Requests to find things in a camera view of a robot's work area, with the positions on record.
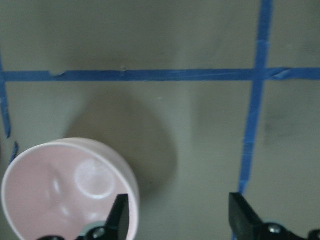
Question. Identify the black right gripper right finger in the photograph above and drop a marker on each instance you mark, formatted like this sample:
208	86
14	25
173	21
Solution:
247	225

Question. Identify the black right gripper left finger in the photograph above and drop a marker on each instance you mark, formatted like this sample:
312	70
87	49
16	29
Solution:
117	224

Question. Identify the pink bowl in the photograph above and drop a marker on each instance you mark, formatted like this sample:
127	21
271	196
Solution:
64	187

